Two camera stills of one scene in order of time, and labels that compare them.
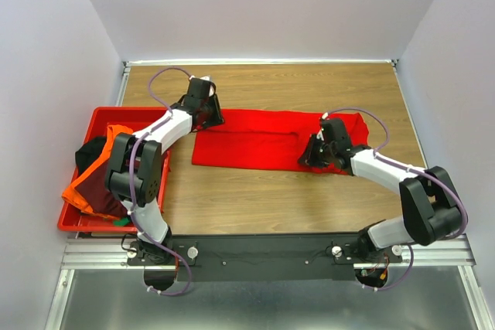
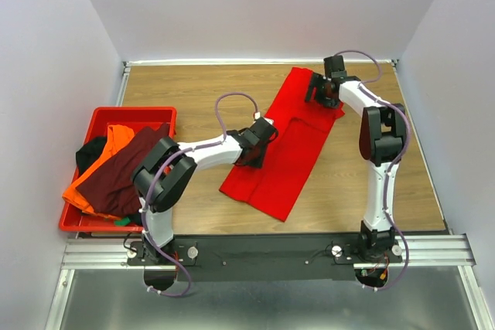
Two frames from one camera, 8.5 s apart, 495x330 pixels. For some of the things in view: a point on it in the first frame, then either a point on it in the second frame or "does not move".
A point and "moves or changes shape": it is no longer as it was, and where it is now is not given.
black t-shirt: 88,151 does not move
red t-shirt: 267,139 moves or changes shape
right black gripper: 307,157 -> 315,81
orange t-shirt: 71,195 does not move
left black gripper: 218,118 -> 257,163
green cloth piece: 121,222 does not move
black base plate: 267,257 does not move
